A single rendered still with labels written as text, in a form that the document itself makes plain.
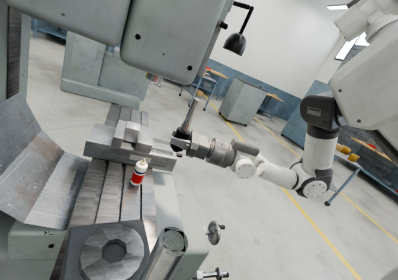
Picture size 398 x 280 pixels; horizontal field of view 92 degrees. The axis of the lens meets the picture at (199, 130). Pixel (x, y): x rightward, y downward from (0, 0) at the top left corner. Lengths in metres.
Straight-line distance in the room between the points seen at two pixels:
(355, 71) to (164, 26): 0.41
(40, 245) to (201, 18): 0.73
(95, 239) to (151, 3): 0.44
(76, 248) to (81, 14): 0.40
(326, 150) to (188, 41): 0.54
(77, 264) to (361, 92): 0.58
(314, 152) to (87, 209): 0.71
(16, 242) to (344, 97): 0.89
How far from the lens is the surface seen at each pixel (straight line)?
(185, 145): 0.61
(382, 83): 0.50
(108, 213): 0.66
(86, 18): 0.46
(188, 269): 1.02
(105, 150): 0.80
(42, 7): 0.48
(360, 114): 0.52
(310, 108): 0.67
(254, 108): 5.39
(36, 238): 0.74
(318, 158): 0.75
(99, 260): 0.36
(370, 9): 0.60
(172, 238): 0.17
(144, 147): 0.78
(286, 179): 0.76
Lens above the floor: 1.41
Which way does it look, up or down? 22 degrees down
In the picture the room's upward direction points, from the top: 25 degrees clockwise
